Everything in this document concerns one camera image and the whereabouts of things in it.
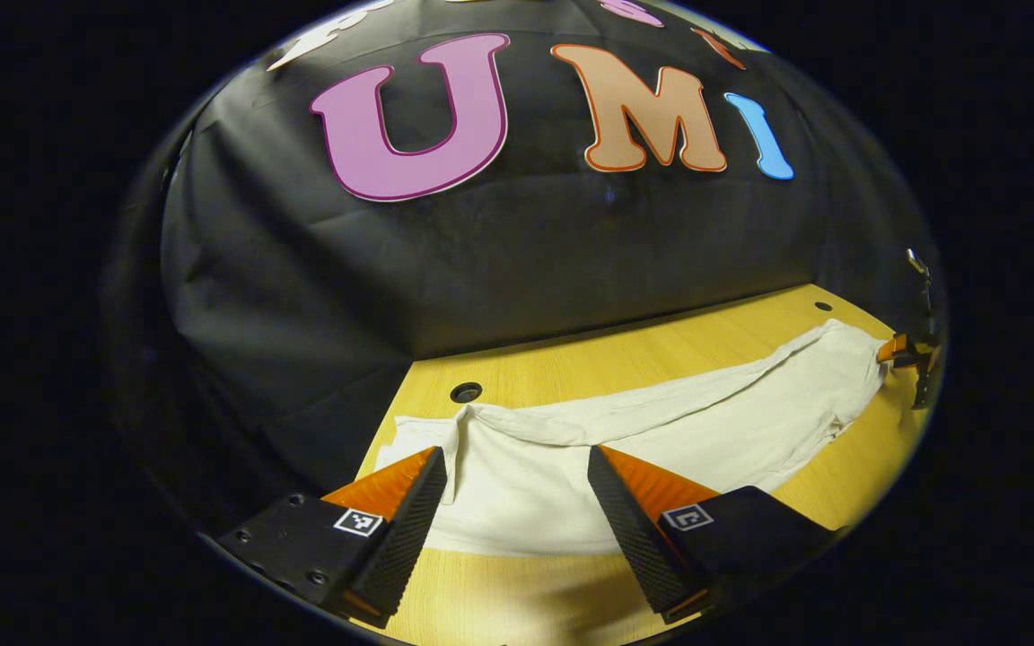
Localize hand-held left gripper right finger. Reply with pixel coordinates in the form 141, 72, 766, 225
587, 444, 841, 626

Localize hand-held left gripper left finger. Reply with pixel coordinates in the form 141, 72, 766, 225
212, 446, 448, 629

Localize white jeans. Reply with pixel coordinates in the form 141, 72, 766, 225
373, 319, 891, 557

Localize black backdrop cloth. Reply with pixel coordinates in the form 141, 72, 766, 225
104, 0, 942, 539

